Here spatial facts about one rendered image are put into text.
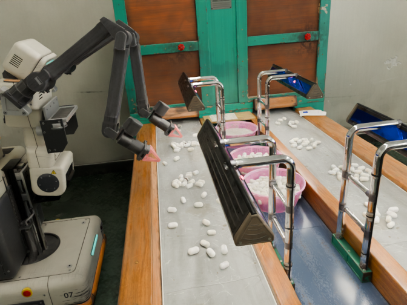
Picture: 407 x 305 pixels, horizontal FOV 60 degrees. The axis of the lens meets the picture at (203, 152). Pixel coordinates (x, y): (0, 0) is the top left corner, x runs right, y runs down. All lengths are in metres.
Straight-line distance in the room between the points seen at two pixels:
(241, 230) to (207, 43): 1.77
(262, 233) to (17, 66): 1.34
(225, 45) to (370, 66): 1.90
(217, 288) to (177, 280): 0.12
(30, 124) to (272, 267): 1.27
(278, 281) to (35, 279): 1.33
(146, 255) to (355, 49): 3.06
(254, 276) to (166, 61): 1.59
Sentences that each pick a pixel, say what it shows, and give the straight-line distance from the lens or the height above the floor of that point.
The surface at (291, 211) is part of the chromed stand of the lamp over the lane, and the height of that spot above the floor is 0.96.
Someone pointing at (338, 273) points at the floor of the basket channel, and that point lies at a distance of 1.24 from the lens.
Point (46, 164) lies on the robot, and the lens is 1.85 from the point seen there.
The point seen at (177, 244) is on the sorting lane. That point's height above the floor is 0.74.
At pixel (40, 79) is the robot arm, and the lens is 1.56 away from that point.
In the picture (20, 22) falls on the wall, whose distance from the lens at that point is 3.42.
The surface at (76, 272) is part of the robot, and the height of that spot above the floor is 0.28.
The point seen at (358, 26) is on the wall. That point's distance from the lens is 3.76.
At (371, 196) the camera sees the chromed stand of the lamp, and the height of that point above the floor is 0.96.
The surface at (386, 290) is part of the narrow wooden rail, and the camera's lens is 1.18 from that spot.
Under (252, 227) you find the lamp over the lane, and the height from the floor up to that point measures 1.08.
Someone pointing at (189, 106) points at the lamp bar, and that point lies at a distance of 1.58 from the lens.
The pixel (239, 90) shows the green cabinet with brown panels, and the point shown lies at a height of 0.93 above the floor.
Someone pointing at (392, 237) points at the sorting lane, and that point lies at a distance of 1.33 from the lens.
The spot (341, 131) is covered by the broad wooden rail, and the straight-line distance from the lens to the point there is 2.14.
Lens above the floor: 1.48
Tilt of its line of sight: 23 degrees down
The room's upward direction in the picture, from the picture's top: 4 degrees counter-clockwise
